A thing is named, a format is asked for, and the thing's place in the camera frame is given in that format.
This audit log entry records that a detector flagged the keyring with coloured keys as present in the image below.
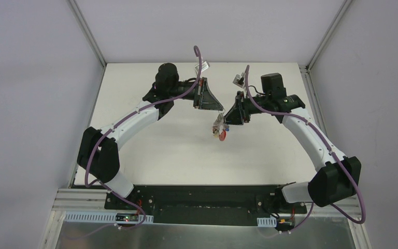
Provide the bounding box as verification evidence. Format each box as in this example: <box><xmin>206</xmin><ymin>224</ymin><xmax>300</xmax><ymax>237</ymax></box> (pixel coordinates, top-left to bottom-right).
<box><xmin>212</xmin><ymin>113</ymin><xmax>229</xmax><ymax>142</ymax></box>

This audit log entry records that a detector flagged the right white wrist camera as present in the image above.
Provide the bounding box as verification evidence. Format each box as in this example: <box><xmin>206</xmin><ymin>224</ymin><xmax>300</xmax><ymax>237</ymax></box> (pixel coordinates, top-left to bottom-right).
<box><xmin>233</xmin><ymin>74</ymin><xmax>245</xmax><ymax>88</ymax></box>

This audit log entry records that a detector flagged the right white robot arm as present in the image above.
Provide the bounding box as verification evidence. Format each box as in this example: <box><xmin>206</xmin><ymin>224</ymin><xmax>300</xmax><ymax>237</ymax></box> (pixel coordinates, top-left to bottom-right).
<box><xmin>224</xmin><ymin>73</ymin><xmax>361</xmax><ymax>213</ymax></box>

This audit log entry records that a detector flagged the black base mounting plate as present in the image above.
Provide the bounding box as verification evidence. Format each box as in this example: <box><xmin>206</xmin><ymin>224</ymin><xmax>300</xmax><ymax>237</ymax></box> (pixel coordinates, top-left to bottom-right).
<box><xmin>104</xmin><ymin>185</ymin><xmax>307</xmax><ymax>226</ymax></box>

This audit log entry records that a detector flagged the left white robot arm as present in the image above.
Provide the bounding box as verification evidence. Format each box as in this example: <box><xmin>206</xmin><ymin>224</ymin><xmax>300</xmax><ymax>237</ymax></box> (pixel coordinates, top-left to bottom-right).
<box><xmin>77</xmin><ymin>63</ymin><xmax>224</xmax><ymax>210</ymax></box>

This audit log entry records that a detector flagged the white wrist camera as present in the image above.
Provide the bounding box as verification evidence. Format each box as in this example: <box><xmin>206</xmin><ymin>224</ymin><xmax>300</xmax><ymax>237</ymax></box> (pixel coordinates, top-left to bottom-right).
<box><xmin>233</xmin><ymin>74</ymin><xmax>245</xmax><ymax>88</ymax></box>
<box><xmin>194</xmin><ymin>60</ymin><xmax>210</xmax><ymax>74</ymax></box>

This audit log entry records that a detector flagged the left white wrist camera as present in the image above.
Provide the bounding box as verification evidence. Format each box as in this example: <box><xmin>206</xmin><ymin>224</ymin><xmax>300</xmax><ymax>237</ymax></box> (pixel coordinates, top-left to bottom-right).
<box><xmin>194</xmin><ymin>60</ymin><xmax>210</xmax><ymax>74</ymax></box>

